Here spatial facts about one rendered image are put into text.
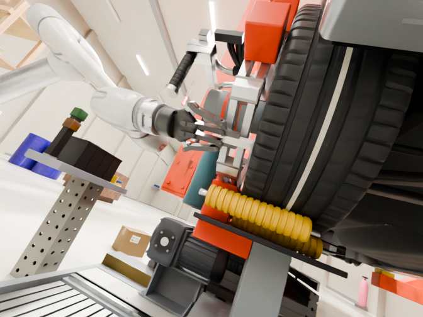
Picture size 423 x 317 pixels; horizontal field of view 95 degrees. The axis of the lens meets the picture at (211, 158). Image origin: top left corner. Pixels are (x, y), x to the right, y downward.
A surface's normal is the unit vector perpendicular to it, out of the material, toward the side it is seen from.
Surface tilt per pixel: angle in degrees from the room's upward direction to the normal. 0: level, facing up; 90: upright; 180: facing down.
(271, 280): 90
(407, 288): 90
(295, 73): 107
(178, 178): 90
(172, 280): 90
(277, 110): 119
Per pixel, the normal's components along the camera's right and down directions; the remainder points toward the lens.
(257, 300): -0.13, -0.37
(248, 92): -0.35, 0.36
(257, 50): -0.36, 0.88
